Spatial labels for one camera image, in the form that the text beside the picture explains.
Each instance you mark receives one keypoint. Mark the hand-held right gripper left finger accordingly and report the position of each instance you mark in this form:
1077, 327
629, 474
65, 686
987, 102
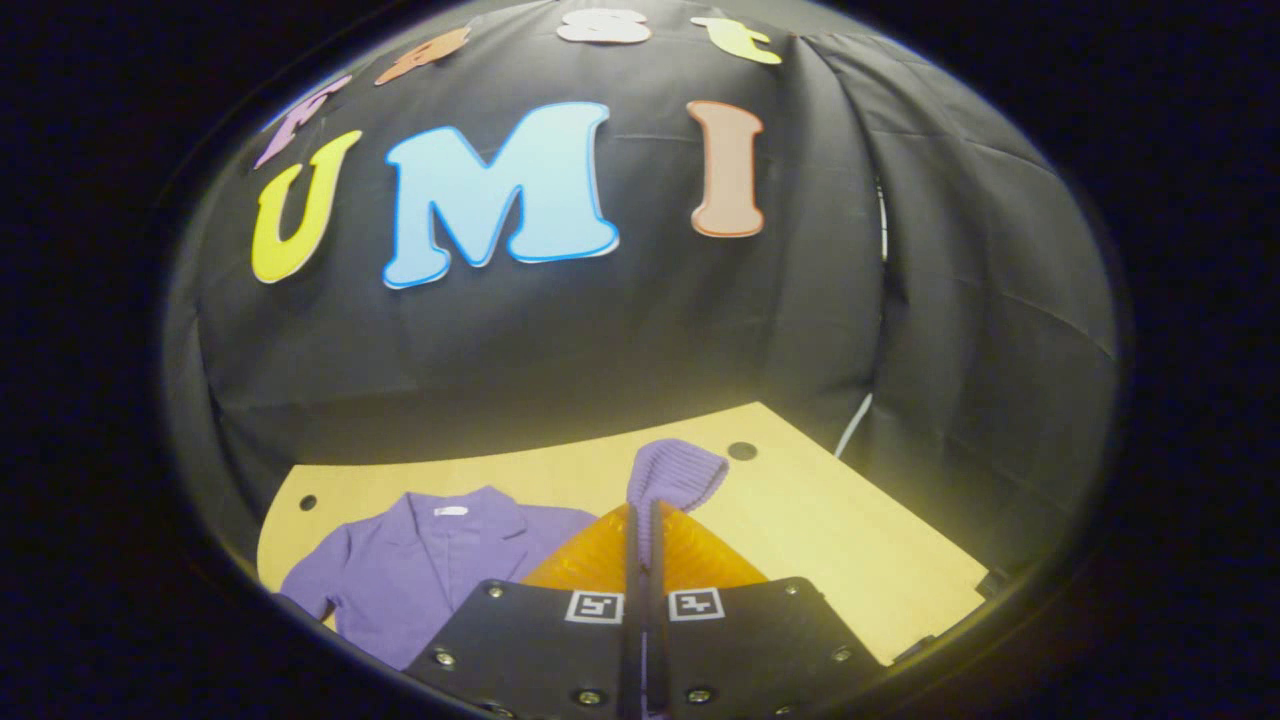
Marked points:
630, 660

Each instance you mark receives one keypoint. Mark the black backdrop cloth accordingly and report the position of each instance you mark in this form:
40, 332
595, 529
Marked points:
600, 350

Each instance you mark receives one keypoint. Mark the purple knit cardigan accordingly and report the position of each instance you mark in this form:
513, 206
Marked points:
420, 570

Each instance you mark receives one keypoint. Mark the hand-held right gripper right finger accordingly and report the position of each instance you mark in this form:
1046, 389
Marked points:
657, 650

